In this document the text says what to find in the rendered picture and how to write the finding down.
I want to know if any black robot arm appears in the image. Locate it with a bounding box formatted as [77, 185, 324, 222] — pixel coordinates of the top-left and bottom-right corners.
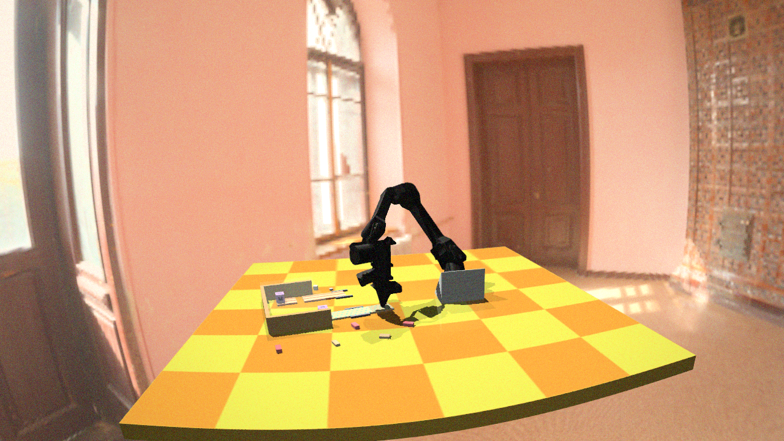
[349, 182, 467, 287]

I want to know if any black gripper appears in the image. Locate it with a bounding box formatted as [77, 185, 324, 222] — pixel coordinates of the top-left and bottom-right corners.
[370, 261, 402, 307]

